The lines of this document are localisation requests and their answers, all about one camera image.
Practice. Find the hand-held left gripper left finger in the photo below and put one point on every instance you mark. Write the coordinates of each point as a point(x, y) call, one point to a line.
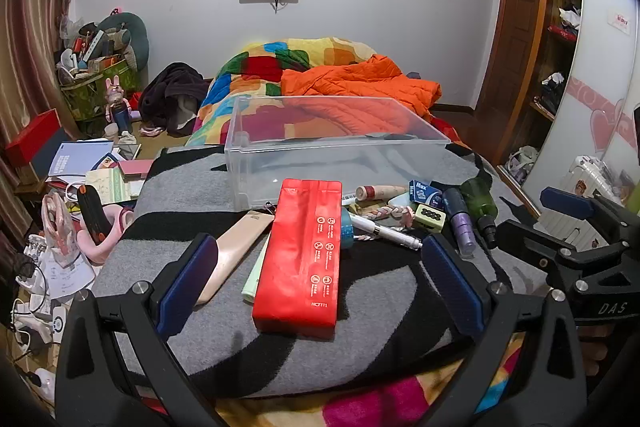
point(190, 287)

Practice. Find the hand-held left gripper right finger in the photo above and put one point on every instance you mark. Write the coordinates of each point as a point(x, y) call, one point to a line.
point(452, 287)

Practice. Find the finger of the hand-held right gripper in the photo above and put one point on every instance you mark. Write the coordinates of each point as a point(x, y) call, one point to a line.
point(535, 242)
point(567, 202)

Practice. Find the beige cosmetic tube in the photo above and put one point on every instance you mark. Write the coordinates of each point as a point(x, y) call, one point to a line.
point(235, 247)

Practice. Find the purple black cosmetic bottle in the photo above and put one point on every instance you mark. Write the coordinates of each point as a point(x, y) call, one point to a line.
point(462, 227)

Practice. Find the light green tube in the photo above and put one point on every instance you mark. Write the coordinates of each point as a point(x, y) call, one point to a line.
point(256, 277)

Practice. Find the dark green bottle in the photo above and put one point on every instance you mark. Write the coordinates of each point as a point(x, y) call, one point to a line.
point(477, 202)

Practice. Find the green bubble fidget toy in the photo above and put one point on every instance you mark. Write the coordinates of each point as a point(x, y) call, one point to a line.
point(430, 217)

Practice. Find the white pen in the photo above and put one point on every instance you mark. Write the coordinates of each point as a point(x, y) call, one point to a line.
point(385, 233)

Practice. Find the small blue box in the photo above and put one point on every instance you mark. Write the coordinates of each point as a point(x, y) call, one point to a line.
point(424, 193)

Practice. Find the red pouch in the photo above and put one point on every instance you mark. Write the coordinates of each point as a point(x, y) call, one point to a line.
point(300, 267)

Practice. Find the teal tape roll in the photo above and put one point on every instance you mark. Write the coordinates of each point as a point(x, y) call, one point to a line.
point(346, 227)

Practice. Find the clear plastic storage box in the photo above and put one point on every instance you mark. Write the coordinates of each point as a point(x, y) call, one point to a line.
point(260, 177)

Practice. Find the person's right hand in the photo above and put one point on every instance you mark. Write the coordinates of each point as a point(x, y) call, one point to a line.
point(597, 349)

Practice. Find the white bag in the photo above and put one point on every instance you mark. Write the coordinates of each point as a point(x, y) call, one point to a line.
point(522, 164)

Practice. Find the grey black blanket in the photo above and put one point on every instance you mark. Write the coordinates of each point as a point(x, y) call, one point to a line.
point(210, 202)

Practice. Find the pink curved plastic object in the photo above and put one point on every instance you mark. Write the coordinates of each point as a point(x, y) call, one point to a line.
point(107, 252)

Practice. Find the beige bottle with red cap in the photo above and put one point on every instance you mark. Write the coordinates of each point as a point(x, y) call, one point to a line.
point(385, 192)

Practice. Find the black orange handheld tool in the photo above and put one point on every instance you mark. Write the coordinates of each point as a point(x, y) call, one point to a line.
point(92, 212)

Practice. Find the white paper sheets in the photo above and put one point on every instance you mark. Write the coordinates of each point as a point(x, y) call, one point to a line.
point(65, 277)

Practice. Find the pink notebook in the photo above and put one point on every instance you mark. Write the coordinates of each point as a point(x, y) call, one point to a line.
point(137, 168)

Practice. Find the pink yellow printed bedsheet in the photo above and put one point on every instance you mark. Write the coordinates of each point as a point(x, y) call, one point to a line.
point(380, 402)

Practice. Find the white charger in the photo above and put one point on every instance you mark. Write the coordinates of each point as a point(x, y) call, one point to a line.
point(58, 327)

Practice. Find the wooden wardrobe shelves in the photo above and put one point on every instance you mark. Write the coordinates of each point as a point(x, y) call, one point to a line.
point(562, 57)

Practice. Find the pink clear bag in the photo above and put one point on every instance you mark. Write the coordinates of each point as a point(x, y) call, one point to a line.
point(57, 227)

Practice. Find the white pink sliding door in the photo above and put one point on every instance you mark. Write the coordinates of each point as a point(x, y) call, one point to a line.
point(600, 57)

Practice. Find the small tablet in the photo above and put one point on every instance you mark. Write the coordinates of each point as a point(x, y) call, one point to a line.
point(130, 151)

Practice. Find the blue white book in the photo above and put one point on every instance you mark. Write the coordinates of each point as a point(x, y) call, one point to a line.
point(75, 159)

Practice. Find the wooden door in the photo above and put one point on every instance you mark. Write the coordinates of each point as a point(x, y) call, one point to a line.
point(515, 32)

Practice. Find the dark blue bottle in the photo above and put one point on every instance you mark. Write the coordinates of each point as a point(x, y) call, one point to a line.
point(121, 119)

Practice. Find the dark clothes pile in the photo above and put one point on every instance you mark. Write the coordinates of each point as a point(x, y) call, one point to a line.
point(170, 92)

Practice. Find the pink rabbit toy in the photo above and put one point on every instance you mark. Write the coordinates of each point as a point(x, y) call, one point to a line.
point(116, 93)

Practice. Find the green storage basket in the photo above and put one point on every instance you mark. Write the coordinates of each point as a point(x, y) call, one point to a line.
point(100, 92)

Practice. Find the red box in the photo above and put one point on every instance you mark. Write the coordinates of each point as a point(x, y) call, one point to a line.
point(30, 139)

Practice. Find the orange puffer jacket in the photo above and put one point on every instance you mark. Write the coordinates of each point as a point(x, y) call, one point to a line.
point(360, 79)

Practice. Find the colourful patchwork quilt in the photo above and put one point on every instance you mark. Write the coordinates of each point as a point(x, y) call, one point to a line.
point(250, 67)

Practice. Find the grey green neck pillow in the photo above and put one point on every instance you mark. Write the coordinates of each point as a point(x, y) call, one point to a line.
point(140, 42)

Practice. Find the striped curtain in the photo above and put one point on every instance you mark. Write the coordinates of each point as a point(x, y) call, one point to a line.
point(35, 32)

